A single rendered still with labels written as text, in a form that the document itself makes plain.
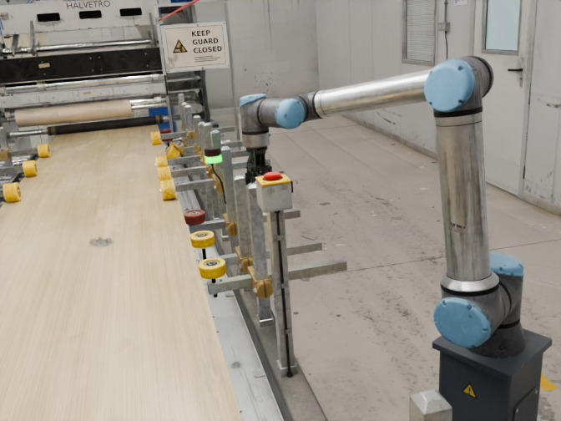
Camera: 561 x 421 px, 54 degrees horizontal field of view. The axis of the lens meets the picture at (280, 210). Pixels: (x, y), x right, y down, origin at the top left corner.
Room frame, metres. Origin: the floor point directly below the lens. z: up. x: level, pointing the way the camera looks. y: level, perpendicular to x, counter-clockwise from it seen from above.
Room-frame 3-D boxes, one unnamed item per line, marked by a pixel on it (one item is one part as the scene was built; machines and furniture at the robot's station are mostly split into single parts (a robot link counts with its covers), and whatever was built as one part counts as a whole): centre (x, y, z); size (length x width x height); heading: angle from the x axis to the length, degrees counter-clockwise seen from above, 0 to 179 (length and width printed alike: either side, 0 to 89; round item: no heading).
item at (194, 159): (2.76, 0.33, 0.95); 0.50 x 0.04 x 0.04; 103
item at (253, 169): (1.82, 0.06, 1.12); 0.09 x 0.08 x 0.12; 13
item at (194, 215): (1.99, 0.33, 0.85); 0.08 x 0.08 x 0.11
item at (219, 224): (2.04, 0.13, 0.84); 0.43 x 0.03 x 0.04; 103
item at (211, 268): (1.51, 0.21, 0.85); 0.08 x 0.08 x 0.11
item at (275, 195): (1.25, 0.01, 1.18); 0.07 x 0.07 x 0.08; 13
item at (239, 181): (1.74, 0.13, 0.87); 0.03 x 0.03 x 0.48; 13
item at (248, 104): (1.82, 0.06, 1.29); 0.10 x 0.09 x 0.12; 49
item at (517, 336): (1.47, -0.61, 0.65); 0.19 x 0.19 x 0.10
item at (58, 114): (4.16, 1.24, 1.05); 1.43 x 0.12 x 0.12; 103
